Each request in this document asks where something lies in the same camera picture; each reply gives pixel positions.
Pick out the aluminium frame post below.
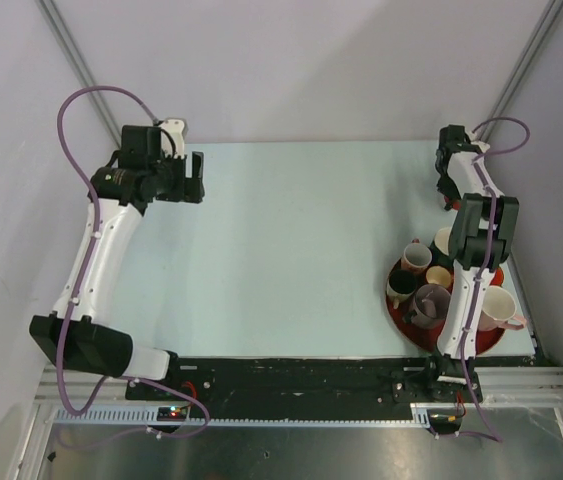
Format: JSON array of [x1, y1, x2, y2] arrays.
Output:
[[488, 0, 563, 118], [34, 0, 121, 146]]

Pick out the right aluminium frame post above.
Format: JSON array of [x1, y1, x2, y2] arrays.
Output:
[[488, 0, 563, 118]]

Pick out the light pink mug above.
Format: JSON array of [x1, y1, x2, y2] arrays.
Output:
[[478, 286, 528, 331]]

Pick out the salmon pink printed mug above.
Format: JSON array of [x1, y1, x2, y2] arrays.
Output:
[[400, 242, 432, 275]]

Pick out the white slotted cable duct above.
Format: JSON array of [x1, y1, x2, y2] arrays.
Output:
[[55, 404, 459, 428]]

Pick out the small orange-red mug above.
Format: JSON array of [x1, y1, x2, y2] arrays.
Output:
[[425, 265, 453, 290]]

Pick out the small circuit board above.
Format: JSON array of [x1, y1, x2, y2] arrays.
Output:
[[157, 406, 189, 421]]

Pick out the red mug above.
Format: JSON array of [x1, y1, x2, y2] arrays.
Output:
[[443, 197, 461, 211]]

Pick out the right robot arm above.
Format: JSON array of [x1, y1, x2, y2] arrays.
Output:
[[435, 125, 519, 361]]

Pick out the brown patterned mug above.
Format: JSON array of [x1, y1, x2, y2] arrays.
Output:
[[386, 269, 417, 309]]

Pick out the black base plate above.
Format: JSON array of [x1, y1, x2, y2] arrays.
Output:
[[125, 355, 484, 422]]

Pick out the large orange mug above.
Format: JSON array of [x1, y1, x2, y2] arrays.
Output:
[[490, 267, 505, 286]]

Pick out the mauve mug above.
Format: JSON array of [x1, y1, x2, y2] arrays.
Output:
[[403, 284, 451, 330]]

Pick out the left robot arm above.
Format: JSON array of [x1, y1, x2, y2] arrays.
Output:
[[29, 118, 205, 399]]

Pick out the left aluminium frame post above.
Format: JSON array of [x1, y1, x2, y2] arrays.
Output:
[[34, 0, 121, 146]]

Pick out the dark green mug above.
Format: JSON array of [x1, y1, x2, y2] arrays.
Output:
[[429, 227, 453, 269]]

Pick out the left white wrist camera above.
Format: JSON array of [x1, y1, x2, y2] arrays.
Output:
[[154, 118, 188, 158]]

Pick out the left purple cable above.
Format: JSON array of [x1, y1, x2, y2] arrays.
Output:
[[55, 85, 211, 450]]

